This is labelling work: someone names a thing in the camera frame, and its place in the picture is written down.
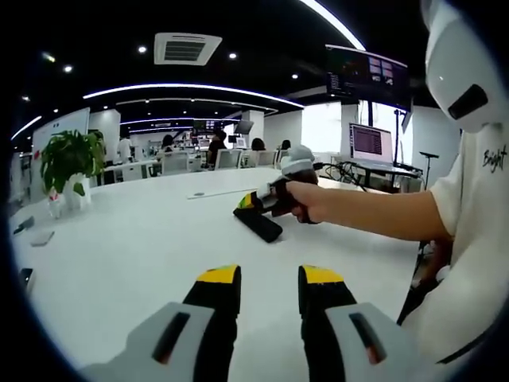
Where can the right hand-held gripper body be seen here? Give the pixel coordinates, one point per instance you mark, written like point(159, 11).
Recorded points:
point(300, 163)

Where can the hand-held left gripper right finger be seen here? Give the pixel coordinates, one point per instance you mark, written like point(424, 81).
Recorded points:
point(393, 350)

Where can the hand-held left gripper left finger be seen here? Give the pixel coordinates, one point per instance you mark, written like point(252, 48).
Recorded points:
point(147, 346)

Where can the black remote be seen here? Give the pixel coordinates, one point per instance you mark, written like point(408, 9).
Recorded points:
point(262, 228)

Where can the person's right hand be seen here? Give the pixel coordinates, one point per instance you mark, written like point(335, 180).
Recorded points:
point(306, 199)

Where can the white office chair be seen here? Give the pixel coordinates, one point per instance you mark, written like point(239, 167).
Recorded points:
point(175, 163)
point(228, 159)
point(262, 158)

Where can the computer monitor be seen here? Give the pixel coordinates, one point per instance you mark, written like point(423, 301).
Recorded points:
point(371, 143)

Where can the grey computer desk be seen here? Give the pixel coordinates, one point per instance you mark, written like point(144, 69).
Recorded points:
point(381, 169)

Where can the white table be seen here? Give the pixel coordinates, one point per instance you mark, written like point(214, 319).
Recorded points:
point(139, 246)

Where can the hanging display screen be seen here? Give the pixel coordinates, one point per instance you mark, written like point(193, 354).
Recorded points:
point(366, 75)

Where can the black tripod stand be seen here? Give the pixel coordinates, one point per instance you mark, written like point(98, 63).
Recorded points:
point(429, 155)

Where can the person's white t-shirt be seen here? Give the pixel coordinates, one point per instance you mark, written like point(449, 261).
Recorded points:
point(473, 246)

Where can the curved ceiling light strip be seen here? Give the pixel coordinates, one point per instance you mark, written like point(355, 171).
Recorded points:
point(179, 85)
point(338, 22)

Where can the white office desk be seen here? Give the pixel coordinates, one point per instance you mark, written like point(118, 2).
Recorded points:
point(127, 171)

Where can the grey smartphone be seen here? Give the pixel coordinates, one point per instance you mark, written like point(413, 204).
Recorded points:
point(43, 238)

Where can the ceiling air conditioner vent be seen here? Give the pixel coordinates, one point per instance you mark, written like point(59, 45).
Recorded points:
point(187, 49)

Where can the small plastic bottle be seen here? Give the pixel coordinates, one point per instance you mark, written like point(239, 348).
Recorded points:
point(55, 205)

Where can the small black device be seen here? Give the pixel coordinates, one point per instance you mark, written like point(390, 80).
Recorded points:
point(24, 225)

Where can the white chest-worn device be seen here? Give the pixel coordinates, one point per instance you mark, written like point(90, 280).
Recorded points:
point(453, 71)

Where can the potted green plant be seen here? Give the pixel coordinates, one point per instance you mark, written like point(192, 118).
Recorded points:
point(71, 159)

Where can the wall-mounted black monitor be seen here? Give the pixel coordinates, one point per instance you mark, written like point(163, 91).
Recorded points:
point(243, 127)

